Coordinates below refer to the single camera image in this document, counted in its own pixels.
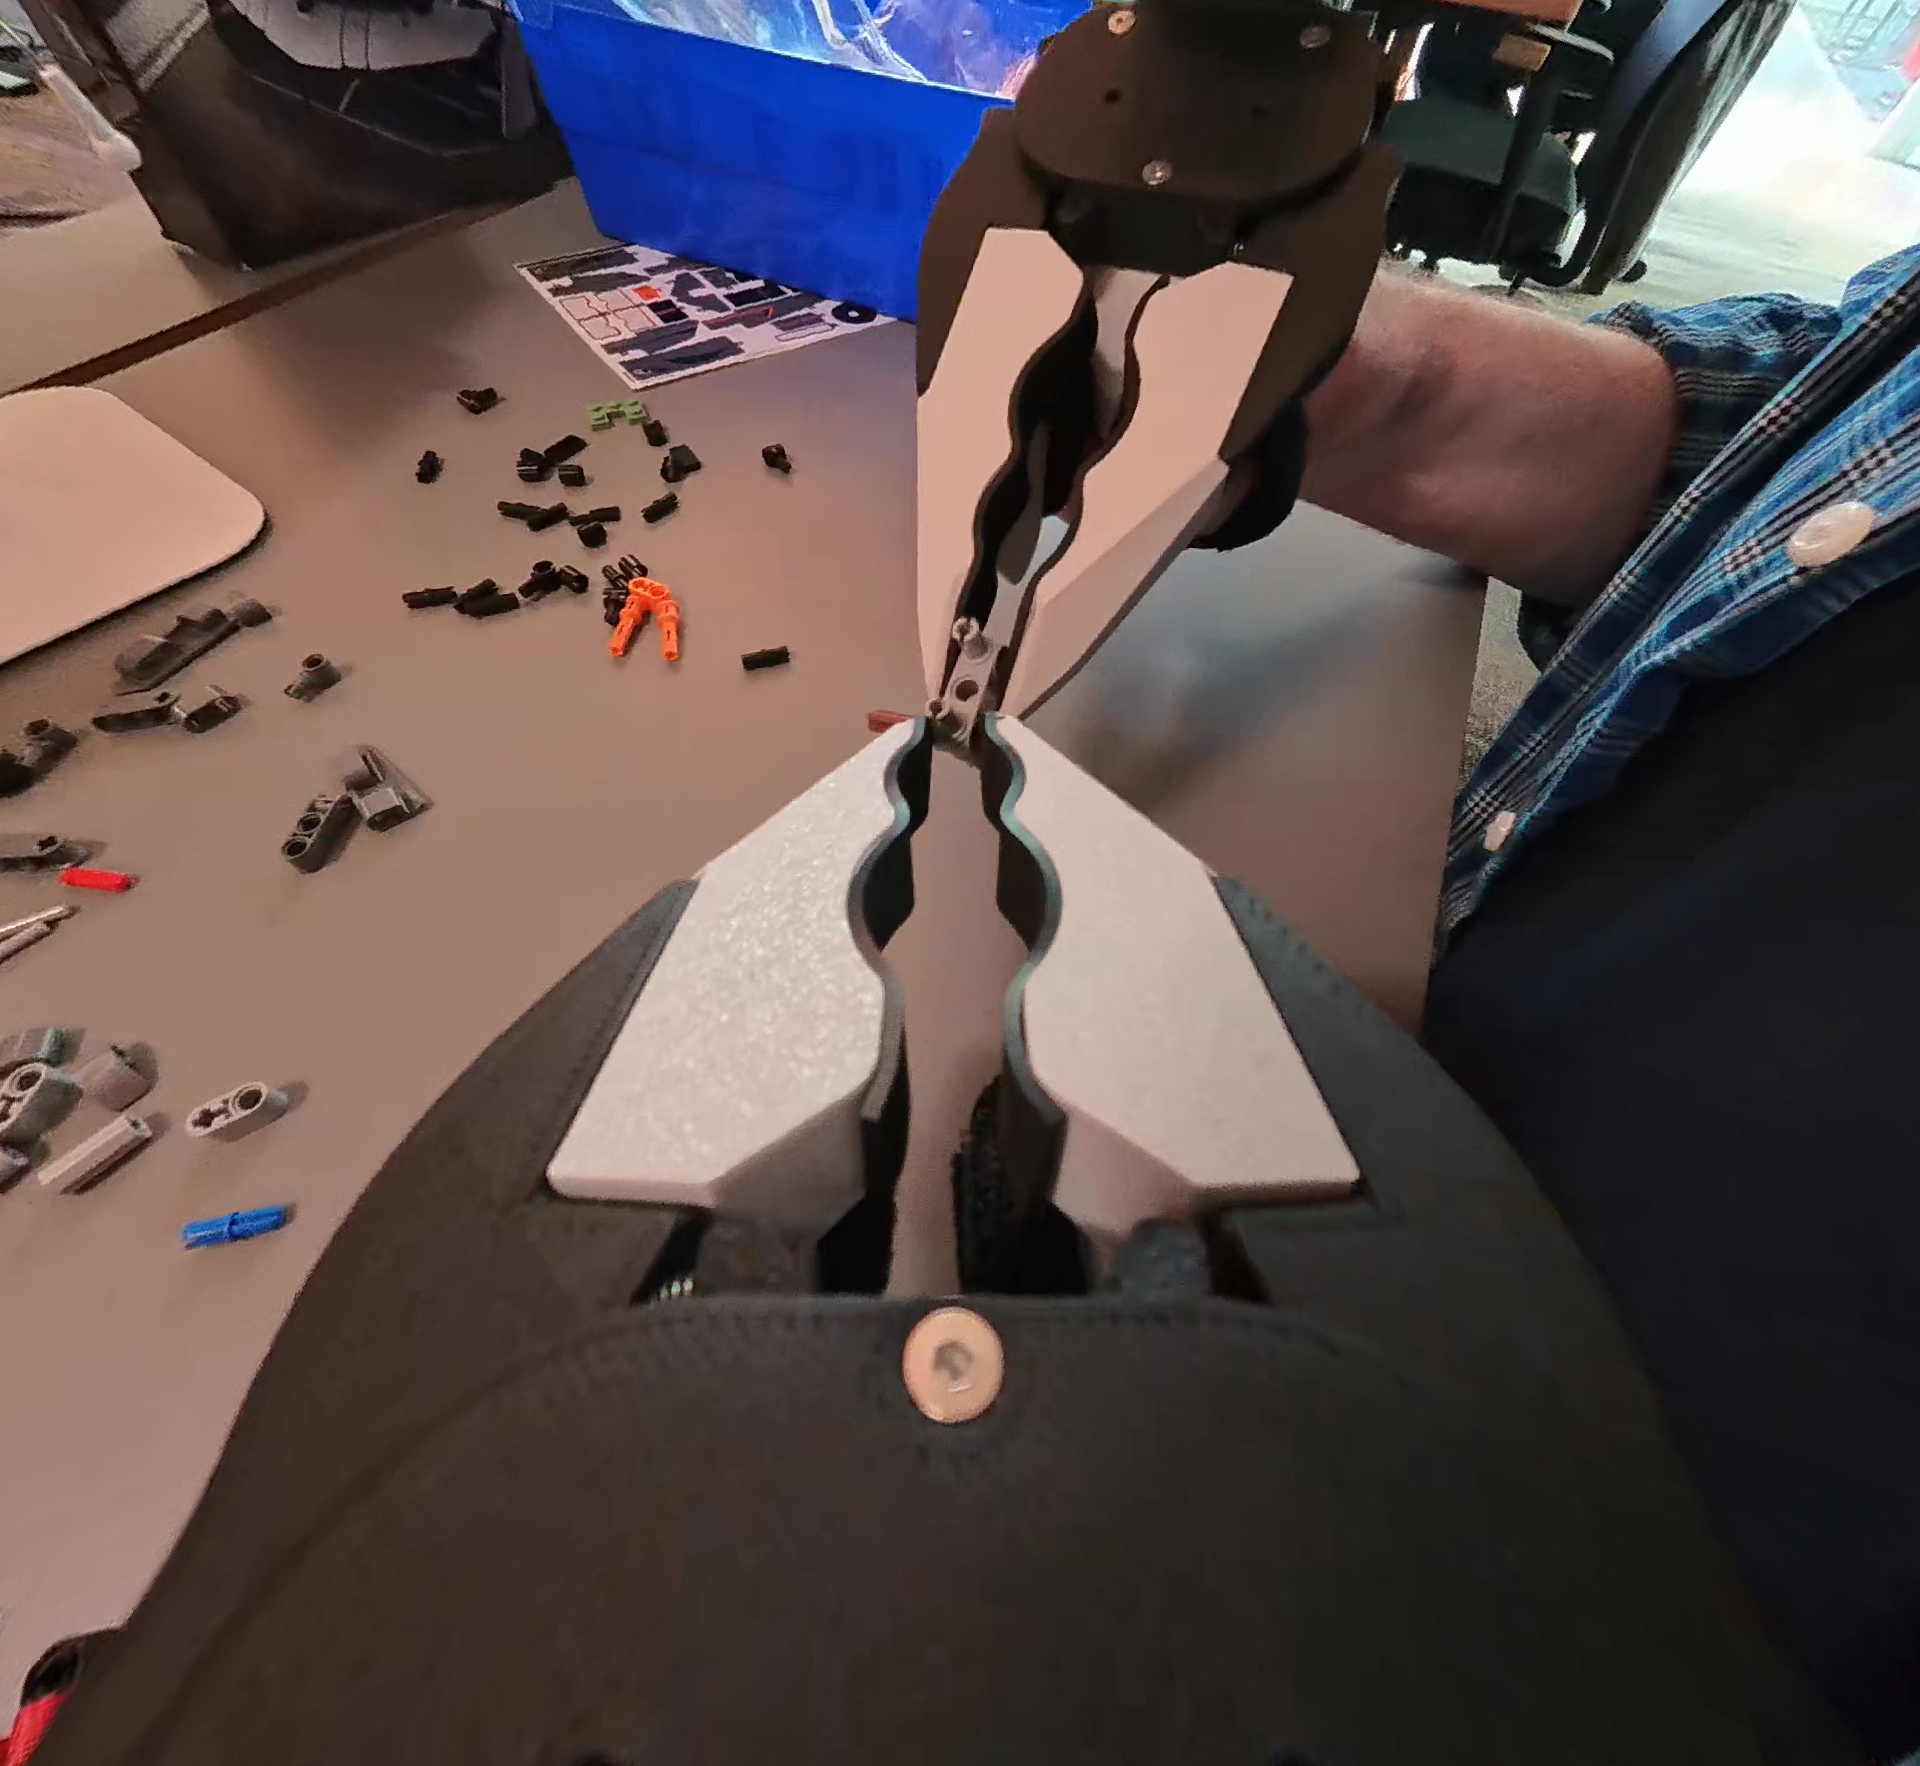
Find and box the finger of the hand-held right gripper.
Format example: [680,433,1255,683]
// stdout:
[912,224,1114,716]
[990,265,1304,724]

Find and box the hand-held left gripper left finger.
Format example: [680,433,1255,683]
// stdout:
[546,718,925,1253]

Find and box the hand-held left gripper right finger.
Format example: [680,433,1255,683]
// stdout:
[980,716,1369,1253]

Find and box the thin grey lego liftarm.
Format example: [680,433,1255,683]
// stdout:
[925,512,1077,748]

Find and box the pile of dark lego connectors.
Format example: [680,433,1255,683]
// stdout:
[0,595,435,877]

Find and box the pile of black lego pins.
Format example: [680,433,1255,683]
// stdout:
[397,385,794,677]

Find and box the person's right forearm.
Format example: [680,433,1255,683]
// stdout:
[1304,242,1920,667]

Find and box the lego sticker sheet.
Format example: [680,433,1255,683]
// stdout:
[514,242,880,393]

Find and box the group of light grey lego pieces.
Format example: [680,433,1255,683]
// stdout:
[0,900,296,1198]

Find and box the lego set box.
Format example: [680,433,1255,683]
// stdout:
[0,0,572,268]

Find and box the blue storage bin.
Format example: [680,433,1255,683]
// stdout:
[499,0,1097,325]

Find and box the white stand with base plate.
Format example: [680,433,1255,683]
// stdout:
[0,385,270,672]

